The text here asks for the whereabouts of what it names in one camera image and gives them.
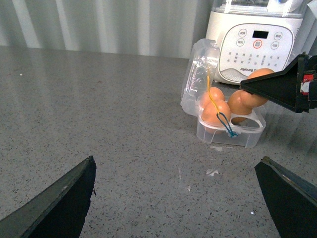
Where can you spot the white Joyoung blender appliance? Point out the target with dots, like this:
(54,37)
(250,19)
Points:
(253,34)

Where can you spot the brown egg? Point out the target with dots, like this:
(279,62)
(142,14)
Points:
(236,104)
(204,100)
(208,116)
(252,100)

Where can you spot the clear plastic egg box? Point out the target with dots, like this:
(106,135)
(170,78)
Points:
(205,55)

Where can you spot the blue rubber band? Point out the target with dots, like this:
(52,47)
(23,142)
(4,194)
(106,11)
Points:
(225,122)

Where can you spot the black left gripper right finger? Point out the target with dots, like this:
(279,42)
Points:
(291,200)

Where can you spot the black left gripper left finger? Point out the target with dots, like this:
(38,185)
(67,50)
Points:
(57,212)

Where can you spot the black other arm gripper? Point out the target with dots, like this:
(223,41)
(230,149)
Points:
(294,88)

